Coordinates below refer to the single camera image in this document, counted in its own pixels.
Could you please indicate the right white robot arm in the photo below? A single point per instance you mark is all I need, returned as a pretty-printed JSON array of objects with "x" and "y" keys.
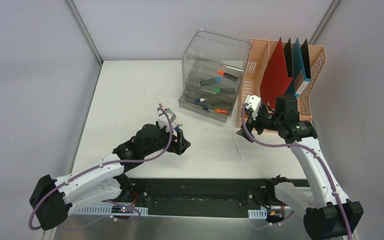
[{"x": 329, "y": 213}]

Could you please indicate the small blue cap bottle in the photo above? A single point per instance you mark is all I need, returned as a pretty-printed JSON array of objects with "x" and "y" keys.
[{"x": 199, "y": 100}]

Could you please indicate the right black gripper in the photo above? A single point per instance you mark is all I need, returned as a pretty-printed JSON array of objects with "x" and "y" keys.
[{"x": 252, "y": 123}]

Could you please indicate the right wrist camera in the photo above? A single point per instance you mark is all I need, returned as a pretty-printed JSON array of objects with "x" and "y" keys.
[{"x": 253, "y": 104}]

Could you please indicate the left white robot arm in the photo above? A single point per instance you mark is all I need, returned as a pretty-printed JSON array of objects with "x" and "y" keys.
[{"x": 53, "y": 200}]

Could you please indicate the white pen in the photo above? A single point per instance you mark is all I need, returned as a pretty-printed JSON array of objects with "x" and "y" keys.
[{"x": 237, "y": 148}]

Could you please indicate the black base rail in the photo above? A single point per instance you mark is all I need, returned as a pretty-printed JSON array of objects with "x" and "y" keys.
[{"x": 200, "y": 197}]

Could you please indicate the orange highlighter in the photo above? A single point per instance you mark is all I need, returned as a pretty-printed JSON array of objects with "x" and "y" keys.
[{"x": 228, "y": 75}]

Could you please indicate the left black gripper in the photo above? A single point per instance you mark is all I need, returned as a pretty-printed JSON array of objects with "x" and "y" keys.
[{"x": 179, "y": 141}]

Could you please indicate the red folder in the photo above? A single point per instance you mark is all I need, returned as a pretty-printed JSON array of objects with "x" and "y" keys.
[{"x": 278, "y": 74}]

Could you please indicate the green highlighter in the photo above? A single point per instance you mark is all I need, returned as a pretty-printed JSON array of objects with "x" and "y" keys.
[{"x": 224, "y": 90}]

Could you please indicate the blue black marker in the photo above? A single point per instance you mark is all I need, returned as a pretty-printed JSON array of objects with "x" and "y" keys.
[{"x": 210, "y": 81}]

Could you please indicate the clear grey drawer box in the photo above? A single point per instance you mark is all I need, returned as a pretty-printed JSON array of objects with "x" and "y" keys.
[{"x": 207, "y": 53}]

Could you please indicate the peach file organizer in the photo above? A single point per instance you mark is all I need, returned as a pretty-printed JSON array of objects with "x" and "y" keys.
[{"x": 260, "y": 54}]

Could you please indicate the teal notebook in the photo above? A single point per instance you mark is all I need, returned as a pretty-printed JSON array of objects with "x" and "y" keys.
[{"x": 301, "y": 68}]

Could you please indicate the green cap marker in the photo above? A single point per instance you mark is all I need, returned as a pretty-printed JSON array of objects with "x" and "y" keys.
[{"x": 174, "y": 119}]

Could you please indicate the small red-orange marker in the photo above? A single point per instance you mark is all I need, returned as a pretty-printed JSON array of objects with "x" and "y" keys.
[{"x": 221, "y": 111}]

